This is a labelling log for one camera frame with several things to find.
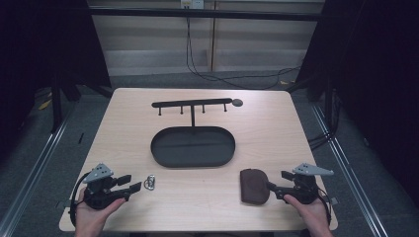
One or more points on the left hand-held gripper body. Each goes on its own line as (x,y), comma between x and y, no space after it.
(99,192)

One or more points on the dark round disc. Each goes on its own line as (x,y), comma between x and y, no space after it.
(237,102)

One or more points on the person's right hand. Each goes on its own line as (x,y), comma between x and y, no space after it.
(309,214)

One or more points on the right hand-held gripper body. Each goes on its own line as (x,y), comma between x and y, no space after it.
(304,191)

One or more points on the black curtain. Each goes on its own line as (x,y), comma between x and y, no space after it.
(375,65)
(42,42)

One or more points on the white wall socket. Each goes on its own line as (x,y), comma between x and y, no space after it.
(192,4)

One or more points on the brown pouch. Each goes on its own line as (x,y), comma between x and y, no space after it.
(253,187)

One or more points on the black hook rack with tray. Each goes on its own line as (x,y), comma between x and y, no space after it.
(192,148)

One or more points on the black metal stand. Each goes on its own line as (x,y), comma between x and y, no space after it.
(328,105)
(56,105)

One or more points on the metal floor rail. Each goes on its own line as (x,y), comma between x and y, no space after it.
(349,174)
(36,171)

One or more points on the yellow floor tape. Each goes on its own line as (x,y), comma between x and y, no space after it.
(45,104)

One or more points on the small black floor strip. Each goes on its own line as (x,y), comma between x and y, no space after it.
(81,138)

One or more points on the person's left hand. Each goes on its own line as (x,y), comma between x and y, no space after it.
(89,217)

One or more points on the black horizontal bar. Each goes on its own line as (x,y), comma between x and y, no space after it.
(204,14)

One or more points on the grey tape strip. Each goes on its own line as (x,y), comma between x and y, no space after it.
(333,200)
(62,204)

